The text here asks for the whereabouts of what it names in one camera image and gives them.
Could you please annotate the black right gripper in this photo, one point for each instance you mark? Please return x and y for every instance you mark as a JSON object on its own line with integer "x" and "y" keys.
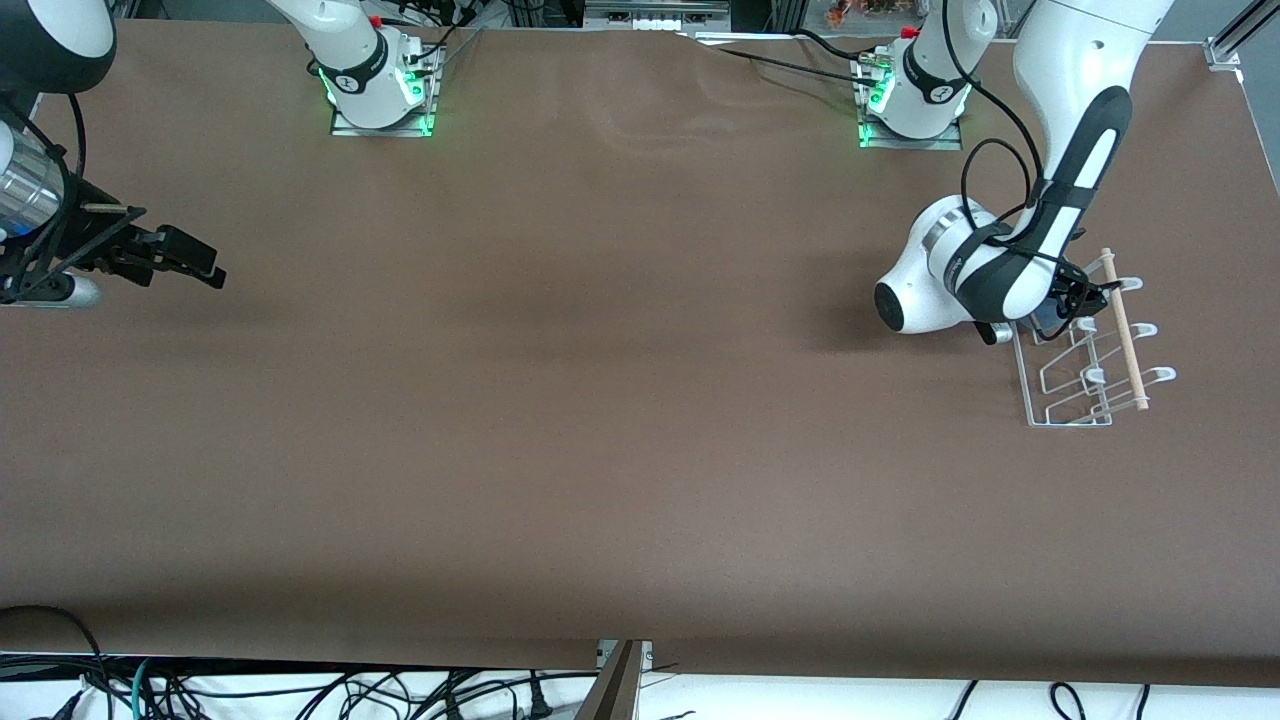
{"x": 98, "y": 248}

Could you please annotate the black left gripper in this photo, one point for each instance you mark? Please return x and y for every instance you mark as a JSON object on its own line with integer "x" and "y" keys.
{"x": 1078, "y": 291}

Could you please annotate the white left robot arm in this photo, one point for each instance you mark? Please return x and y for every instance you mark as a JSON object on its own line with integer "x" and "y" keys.
{"x": 1070, "y": 60}

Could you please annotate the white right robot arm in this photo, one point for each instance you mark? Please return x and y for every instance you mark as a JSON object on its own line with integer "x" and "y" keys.
{"x": 350, "y": 60}

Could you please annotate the brown table cover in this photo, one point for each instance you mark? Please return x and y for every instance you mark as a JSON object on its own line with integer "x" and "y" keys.
{"x": 640, "y": 450}

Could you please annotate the white power strip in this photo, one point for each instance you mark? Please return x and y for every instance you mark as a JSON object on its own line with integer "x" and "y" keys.
{"x": 658, "y": 25}

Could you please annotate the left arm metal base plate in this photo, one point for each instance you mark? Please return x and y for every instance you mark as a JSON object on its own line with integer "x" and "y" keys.
{"x": 910, "y": 144}

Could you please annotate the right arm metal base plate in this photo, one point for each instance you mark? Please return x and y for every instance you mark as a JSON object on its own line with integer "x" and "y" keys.
{"x": 385, "y": 131}

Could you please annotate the aluminium frame profile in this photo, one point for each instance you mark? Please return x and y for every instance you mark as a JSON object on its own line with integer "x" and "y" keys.
{"x": 1228, "y": 45}

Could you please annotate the small metal table bracket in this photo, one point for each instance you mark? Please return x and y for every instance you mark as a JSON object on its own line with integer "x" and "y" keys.
{"x": 648, "y": 655}

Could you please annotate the brown angled post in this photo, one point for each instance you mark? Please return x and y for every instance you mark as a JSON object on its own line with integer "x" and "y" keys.
{"x": 612, "y": 690}

